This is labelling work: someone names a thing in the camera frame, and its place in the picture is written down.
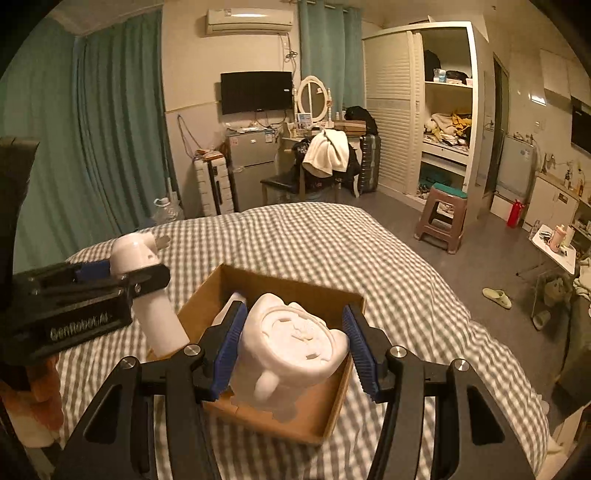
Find small folding table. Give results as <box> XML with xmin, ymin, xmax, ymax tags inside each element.
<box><xmin>516</xmin><ymin>224</ymin><xmax>580</xmax><ymax>296</ymax></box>

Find white suitcase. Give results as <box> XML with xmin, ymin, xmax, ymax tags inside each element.
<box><xmin>193</xmin><ymin>154</ymin><xmax>235</xmax><ymax>217</ymax></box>

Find person's left hand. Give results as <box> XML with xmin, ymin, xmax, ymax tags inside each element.
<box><xmin>0</xmin><ymin>355</ymin><xmax>64</xmax><ymax>448</ymax></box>

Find teal window curtain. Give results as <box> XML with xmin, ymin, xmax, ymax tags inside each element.
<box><xmin>298</xmin><ymin>0</ymin><xmax>365</xmax><ymax>112</ymax></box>

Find clear water jug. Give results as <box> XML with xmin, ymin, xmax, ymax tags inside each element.
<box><xmin>154</xmin><ymin>198</ymin><xmax>184</xmax><ymax>227</ymax></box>

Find oval vanity mirror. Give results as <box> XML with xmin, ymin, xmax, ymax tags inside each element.
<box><xmin>293</xmin><ymin>76</ymin><xmax>334</xmax><ymax>127</ymax></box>

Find red fire extinguisher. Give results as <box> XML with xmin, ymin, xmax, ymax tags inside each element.
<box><xmin>506</xmin><ymin>199</ymin><xmax>525</xmax><ymax>229</ymax></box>

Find white hair dryer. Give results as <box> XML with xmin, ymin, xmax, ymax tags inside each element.
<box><xmin>109</xmin><ymin>232</ymin><xmax>191</xmax><ymax>356</ymax></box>

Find checkered bed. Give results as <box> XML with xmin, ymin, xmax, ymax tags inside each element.
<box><xmin>14</xmin><ymin>202</ymin><xmax>552</xmax><ymax>480</ymax></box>

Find white mug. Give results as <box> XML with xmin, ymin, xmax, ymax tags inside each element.
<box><xmin>229</xmin><ymin>292</ymin><xmax>350</xmax><ymax>422</ymax></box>

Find black bag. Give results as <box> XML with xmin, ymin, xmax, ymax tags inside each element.
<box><xmin>344</xmin><ymin>105</ymin><xmax>378</xmax><ymax>134</ymax></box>

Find cardboard box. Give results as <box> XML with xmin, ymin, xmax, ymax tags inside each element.
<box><xmin>147</xmin><ymin>263</ymin><xmax>366</xmax><ymax>446</ymax></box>

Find small grey refrigerator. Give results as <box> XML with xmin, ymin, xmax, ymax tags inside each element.
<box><xmin>225</xmin><ymin>129</ymin><xmax>280</xmax><ymax>213</ymax></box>

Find dark suitcase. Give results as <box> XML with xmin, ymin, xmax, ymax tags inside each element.
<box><xmin>358</xmin><ymin>134</ymin><xmax>383</xmax><ymax>195</ymax></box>

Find plastic stool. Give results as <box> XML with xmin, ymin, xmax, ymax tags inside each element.
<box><xmin>414</xmin><ymin>183</ymin><xmax>468</xmax><ymax>254</ymax></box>

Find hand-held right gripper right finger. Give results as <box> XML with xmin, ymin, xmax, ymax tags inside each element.
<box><xmin>342</xmin><ymin>303</ymin><xmax>537</xmax><ymax>480</ymax></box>

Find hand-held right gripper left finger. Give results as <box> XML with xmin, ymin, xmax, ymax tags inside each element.
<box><xmin>54</xmin><ymin>300</ymin><xmax>249</xmax><ymax>480</ymax></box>

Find wall television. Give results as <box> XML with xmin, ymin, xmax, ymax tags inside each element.
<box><xmin>220</xmin><ymin>71</ymin><xmax>293</xmax><ymax>116</ymax></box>

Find air conditioner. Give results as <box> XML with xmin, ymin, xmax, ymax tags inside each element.
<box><xmin>205</xmin><ymin>7</ymin><xmax>295</xmax><ymax>37</ymax></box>

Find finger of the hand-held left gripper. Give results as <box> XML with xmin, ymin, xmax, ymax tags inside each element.
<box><xmin>65</xmin><ymin>263</ymin><xmax>171</xmax><ymax>301</ymax></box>
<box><xmin>67</xmin><ymin>258</ymin><xmax>112</xmax><ymax>283</ymax></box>

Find dark upholstered bench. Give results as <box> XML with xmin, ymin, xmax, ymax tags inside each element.
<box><xmin>260</xmin><ymin>174</ymin><xmax>303</xmax><ymax>206</ymax></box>

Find white wardrobe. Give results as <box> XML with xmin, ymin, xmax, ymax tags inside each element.
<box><xmin>361</xmin><ymin>21</ymin><xmax>485</xmax><ymax>206</ymax></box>

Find chair with clothes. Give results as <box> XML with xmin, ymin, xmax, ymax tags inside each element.
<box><xmin>290</xmin><ymin>129</ymin><xmax>362</xmax><ymax>204</ymax></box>

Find white towel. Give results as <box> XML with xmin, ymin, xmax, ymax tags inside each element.
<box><xmin>302</xmin><ymin>129</ymin><xmax>350</xmax><ymax>177</ymax></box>

